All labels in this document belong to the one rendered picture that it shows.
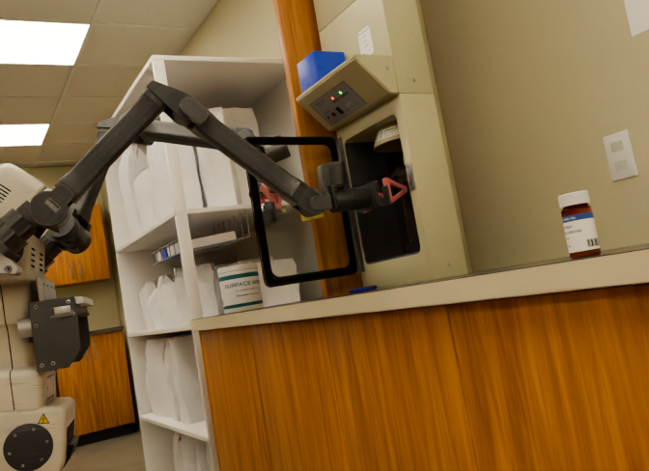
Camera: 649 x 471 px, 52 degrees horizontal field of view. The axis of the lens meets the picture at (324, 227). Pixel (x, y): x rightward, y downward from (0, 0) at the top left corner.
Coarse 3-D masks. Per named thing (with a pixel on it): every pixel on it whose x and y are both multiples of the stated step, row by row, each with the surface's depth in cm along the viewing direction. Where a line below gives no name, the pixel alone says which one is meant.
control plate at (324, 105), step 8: (336, 88) 173; (344, 88) 172; (328, 96) 178; (336, 96) 176; (344, 96) 174; (352, 96) 172; (312, 104) 185; (320, 104) 183; (328, 104) 181; (336, 104) 179; (344, 104) 177; (352, 104) 175; (360, 104) 173; (320, 112) 186; (328, 112) 184; (336, 112) 182; (344, 112) 180; (352, 112) 178; (328, 120) 187; (336, 120) 185
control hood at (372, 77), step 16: (352, 64) 163; (368, 64) 162; (384, 64) 164; (320, 80) 175; (336, 80) 171; (352, 80) 168; (368, 80) 164; (384, 80) 164; (304, 96) 183; (320, 96) 180; (368, 96) 169; (384, 96) 166; (336, 128) 190
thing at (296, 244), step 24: (288, 168) 179; (312, 168) 184; (264, 192) 173; (264, 216) 172; (288, 216) 176; (336, 216) 186; (288, 240) 175; (312, 240) 179; (336, 240) 184; (288, 264) 174; (312, 264) 178; (336, 264) 183
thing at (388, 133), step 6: (384, 126) 177; (390, 126) 175; (396, 126) 174; (378, 132) 180; (384, 132) 176; (390, 132) 175; (396, 132) 174; (378, 138) 178; (384, 138) 175; (390, 138) 174; (396, 138) 173; (378, 144) 177; (384, 144) 187; (390, 144) 188; (396, 144) 189; (378, 150) 185; (384, 150) 187; (390, 150) 189; (396, 150) 189; (402, 150) 189
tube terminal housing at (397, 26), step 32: (384, 0) 168; (416, 0) 177; (320, 32) 195; (352, 32) 180; (384, 32) 168; (416, 32) 171; (416, 64) 169; (416, 96) 168; (352, 128) 185; (416, 128) 166; (416, 160) 164; (448, 160) 177; (416, 192) 163; (448, 192) 167; (416, 224) 164; (448, 224) 166; (416, 256) 165; (448, 256) 164
